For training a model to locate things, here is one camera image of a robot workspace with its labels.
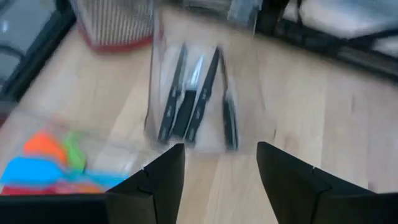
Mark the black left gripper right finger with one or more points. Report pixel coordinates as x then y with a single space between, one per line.
292 193

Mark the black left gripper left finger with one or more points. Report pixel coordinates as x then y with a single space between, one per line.
161 193

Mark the green silicone spatula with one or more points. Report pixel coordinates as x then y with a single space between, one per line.
74 152

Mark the small black round cap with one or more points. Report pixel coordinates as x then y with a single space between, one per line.
202 99

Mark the clear plastic bin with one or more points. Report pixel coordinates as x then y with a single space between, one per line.
109 149
248 93

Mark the orange silicone spatula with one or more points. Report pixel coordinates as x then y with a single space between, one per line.
43 144

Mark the blue silicone spatula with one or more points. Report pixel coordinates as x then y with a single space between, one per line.
31 171

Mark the red silicone spatula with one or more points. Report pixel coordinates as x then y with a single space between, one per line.
18 190

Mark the red metal box grater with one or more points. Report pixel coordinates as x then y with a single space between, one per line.
115 25

